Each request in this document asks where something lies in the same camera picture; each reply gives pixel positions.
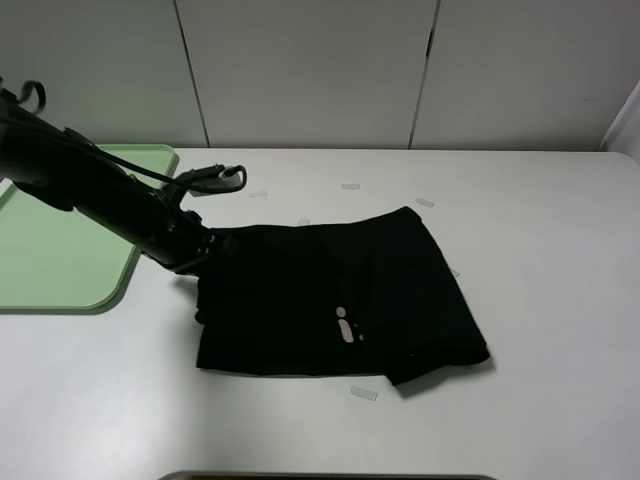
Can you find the black short sleeve t-shirt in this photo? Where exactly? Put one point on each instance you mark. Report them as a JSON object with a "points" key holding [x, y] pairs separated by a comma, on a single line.
{"points": [[374, 297]]}

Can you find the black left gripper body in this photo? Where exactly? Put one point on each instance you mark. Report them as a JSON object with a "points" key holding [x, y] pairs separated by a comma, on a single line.
{"points": [[199, 244]]}

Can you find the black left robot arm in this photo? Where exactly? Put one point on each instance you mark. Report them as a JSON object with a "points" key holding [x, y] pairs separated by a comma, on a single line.
{"points": [[66, 171]]}

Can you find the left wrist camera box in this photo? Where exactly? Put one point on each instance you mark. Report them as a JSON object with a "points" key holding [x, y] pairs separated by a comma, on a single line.
{"points": [[215, 180]]}

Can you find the clear tape piece bottom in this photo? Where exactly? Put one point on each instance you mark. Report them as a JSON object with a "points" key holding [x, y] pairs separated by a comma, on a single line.
{"points": [[363, 393]]}

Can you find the light green plastic tray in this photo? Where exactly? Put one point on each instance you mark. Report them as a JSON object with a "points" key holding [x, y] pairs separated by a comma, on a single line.
{"points": [[55, 262]]}

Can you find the clear tape piece upper right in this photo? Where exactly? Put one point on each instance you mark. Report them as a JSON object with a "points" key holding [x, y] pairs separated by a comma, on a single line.
{"points": [[425, 202]]}

